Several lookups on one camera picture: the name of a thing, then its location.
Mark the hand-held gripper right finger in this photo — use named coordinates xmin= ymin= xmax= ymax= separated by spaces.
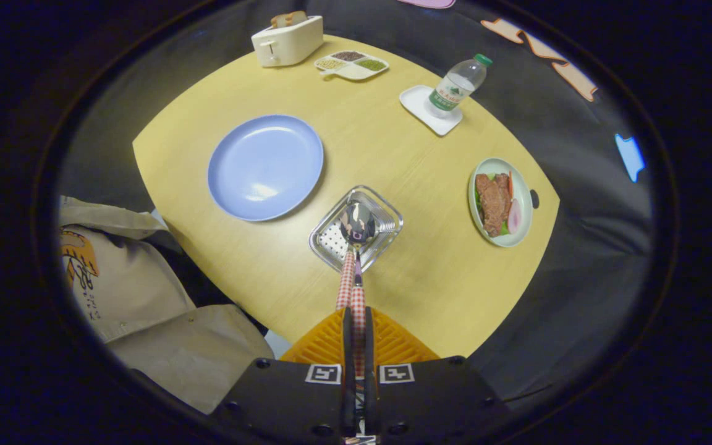
xmin=363 ymin=307 xmax=511 ymax=443

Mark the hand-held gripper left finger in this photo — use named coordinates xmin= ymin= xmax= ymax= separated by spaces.
xmin=211 ymin=307 xmax=357 ymax=443

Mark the fork with red checkered handle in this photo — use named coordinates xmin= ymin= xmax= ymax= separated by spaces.
xmin=336 ymin=246 xmax=357 ymax=311

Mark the spoon with red checkered handle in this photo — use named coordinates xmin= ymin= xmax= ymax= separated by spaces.
xmin=339 ymin=201 xmax=376 ymax=379

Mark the green plate with meat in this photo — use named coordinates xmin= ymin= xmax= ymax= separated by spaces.
xmin=468 ymin=158 xmax=534 ymax=248

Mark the blue round plate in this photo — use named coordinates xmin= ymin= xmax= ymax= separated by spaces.
xmin=208 ymin=114 xmax=324 ymax=222

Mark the white square coaster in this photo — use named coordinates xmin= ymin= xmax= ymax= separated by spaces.
xmin=399 ymin=85 xmax=464 ymax=137

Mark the clear water bottle green cap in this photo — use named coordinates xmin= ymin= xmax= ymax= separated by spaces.
xmin=425 ymin=54 xmax=493 ymax=119

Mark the divided white snack dish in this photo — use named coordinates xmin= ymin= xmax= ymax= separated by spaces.
xmin=314 ymin=50 xmax=390 ymax=82

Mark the white toaster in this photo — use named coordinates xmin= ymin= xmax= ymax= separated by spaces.
xmin=251 ymin=15 xmax=324 ymax=68

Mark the metal wire basket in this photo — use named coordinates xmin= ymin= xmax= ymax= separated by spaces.
xmin=308 ymin=185 xmax=404 ymax=274

